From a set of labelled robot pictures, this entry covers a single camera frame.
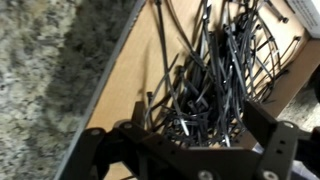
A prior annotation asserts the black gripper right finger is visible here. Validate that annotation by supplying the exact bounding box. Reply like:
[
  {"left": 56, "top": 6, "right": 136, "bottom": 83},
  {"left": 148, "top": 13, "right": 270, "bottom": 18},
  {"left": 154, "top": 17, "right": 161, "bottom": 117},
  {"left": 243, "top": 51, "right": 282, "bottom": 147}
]
[{"left": 242, "top": 99, "right": 320, "bottom": 180}]

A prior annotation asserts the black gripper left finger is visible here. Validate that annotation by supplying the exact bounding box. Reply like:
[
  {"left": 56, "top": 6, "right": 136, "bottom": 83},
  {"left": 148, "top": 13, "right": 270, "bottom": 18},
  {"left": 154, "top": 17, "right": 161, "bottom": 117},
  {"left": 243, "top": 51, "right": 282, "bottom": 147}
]
[{"left": 59, "top": 100, "right": 214, "bottom": 180}]

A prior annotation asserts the cardboard cover box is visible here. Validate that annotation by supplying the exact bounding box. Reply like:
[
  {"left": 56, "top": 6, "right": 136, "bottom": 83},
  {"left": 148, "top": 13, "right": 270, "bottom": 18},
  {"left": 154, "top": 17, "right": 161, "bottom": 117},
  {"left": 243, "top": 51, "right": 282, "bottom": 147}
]
[{"left": 54, "top": 0, "right": 320, "bottom": 180}]

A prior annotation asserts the pile of black zip ties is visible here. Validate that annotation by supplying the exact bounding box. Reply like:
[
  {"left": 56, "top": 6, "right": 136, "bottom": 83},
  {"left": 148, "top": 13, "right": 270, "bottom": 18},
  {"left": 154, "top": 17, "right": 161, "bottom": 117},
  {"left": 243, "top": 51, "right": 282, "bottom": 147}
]
[{"left": 143, "top": 0, "right": 303, "bottom": 148}]

